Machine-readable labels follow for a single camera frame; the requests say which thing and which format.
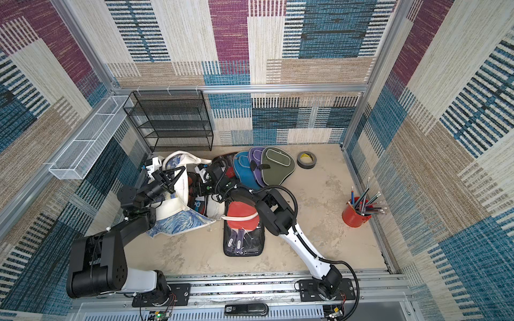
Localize clear case red paddles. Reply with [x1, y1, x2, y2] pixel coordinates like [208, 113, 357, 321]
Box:
[187, 172, 207, 216]
[222, 201, 265, 258]

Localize white wire mesh basket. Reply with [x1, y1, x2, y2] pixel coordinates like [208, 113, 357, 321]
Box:
[49, 96, 128, 180]

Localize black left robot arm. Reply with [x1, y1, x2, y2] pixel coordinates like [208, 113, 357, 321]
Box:
[66, 167, 186, 305]

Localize black tape roll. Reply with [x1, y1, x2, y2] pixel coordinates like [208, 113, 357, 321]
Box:
[297, 151, 317, 169]

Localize black corrugated cable conduit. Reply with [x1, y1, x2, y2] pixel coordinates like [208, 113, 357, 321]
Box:
[212, 156, 360, 321]

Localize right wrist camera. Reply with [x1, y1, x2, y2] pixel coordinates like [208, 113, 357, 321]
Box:
[194, 164, 211, 184]

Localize purple paddle case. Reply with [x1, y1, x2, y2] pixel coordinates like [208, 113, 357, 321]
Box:
[248, 147, 266, 187]

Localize red pencil cup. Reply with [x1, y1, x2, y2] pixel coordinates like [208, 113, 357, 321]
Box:
[341, 200, 372, 228]

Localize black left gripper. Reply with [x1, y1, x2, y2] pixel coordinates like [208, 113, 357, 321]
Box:
[142, 169, 187, 211]

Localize black handheld scanner device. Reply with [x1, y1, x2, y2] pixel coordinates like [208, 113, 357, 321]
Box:
[224, 303, 269, 317]

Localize black red paddle case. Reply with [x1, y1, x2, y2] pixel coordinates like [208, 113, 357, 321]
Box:
[218, 152, 237, 178]

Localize black blue paddle case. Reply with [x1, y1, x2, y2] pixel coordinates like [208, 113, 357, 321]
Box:
[233, 151, 261, 190]

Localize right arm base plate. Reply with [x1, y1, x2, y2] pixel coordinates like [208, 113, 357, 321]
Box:
[294, 278, 356, 302]

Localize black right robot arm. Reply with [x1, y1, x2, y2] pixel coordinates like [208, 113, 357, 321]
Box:
[202, 159, 343, 300]

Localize white canvas starry night bag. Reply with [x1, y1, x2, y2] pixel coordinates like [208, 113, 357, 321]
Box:
[147, 151, 226, 238]

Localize olive green paddle case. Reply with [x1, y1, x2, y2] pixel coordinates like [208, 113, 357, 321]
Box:
[260, 147, 296, 185]

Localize aluminium front rail frame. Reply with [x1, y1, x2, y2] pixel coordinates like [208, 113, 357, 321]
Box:
[66, 270, 424, 320]

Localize black wire mesh shelf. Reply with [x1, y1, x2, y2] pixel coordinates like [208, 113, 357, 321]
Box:
[123, 90, 214, 152]

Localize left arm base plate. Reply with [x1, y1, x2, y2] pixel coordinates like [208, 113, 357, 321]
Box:
[131, 284, 191, 308]

